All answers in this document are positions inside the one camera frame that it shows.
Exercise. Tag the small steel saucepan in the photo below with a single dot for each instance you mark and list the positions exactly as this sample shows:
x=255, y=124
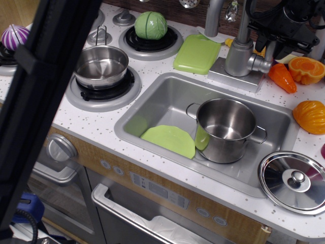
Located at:
x=101, y=66

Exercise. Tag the green toy cabbage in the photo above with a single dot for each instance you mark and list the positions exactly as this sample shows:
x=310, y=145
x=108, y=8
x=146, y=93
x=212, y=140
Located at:
x=151, y=26

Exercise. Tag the silver stove knob rear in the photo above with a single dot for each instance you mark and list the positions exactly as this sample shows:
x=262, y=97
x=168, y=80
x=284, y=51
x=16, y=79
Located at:
x=125, y=18

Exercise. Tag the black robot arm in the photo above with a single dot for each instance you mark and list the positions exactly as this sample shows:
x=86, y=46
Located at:
x=321, y=3

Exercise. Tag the orange toy pepper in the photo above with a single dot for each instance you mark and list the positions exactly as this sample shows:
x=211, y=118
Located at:
x=310, y=116

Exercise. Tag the steel pot lid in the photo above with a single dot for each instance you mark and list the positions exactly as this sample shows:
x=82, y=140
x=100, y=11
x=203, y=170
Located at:
x=293, y=181

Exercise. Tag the purple striped toy onion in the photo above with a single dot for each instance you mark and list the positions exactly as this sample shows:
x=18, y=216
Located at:
x=14, y=36

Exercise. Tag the grey sink basin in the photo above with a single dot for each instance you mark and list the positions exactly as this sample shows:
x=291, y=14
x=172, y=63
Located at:
x=173, y=100

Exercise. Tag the rear stove burner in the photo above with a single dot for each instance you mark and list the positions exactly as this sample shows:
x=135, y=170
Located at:
x=150, y=50

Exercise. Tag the purple toy at edge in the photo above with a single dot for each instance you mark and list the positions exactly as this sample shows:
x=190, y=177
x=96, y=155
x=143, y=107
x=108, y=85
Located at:
x=322, y=151

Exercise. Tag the blue clamp with cable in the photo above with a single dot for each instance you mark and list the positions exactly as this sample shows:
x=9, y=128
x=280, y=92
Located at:
x=29, y=211

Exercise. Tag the stove burner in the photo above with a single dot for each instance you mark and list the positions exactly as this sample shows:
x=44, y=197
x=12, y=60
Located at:
x=99, y=20
x=150, y=50
x=105, y=100

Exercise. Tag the orange toy carrot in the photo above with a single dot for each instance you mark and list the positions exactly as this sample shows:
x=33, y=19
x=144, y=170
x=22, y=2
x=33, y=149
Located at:
x=282, y=77

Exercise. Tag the grey curved pipe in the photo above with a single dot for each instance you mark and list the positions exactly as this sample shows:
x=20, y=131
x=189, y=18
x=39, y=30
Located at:
x=213, y=17

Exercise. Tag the far left stove burner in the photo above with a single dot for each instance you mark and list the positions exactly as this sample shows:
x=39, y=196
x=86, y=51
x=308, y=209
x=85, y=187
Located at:
x=99, y=20

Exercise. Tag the green cutting board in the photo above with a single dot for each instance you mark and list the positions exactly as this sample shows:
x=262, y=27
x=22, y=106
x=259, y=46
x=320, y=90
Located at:
x=197, y=55

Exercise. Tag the silver faucet with base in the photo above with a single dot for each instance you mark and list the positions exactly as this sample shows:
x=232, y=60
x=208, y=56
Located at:
x=233, y=70

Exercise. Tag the tall steel pot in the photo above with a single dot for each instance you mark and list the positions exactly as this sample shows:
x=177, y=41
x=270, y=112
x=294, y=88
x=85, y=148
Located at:
x=224, y=127

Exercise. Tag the oven door handle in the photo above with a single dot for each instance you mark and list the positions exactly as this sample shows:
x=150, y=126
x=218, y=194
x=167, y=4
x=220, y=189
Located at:
x=63, y=178

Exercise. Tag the green plastic plate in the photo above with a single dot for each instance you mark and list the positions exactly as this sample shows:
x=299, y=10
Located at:
x=171, y=138

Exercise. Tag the silver oven knob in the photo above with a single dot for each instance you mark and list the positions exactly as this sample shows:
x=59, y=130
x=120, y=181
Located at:
x=59, y=148

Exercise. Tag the dishwasher door handle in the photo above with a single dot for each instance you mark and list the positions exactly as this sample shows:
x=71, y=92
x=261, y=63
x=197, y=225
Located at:
x=121, y=225

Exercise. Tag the orange toy half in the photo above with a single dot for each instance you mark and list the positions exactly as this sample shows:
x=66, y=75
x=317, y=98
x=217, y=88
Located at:
x=305, y=70

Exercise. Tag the yellow toy corn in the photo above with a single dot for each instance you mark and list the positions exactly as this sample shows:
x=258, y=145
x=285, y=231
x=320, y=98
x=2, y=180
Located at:
x=228, y=42

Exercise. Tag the silver faucet lever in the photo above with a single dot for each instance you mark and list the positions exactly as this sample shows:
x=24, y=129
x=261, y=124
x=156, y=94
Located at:
x=262, y=64

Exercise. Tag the silver stove knob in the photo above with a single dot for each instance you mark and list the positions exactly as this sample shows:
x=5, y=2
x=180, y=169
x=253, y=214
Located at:
x=125, y=18
x=99, y=37

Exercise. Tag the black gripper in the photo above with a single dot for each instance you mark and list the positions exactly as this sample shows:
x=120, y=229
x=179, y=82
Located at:
x=285, y=24

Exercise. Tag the black foreground frame post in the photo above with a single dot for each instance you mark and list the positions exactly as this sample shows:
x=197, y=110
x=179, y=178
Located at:
x=45, y=65

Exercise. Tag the silver stove knob middle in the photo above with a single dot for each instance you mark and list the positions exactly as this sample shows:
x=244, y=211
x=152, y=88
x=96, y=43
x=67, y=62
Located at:
x=99, y=37

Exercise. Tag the front stove burner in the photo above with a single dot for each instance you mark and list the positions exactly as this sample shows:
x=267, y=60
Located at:
x=105, y=100

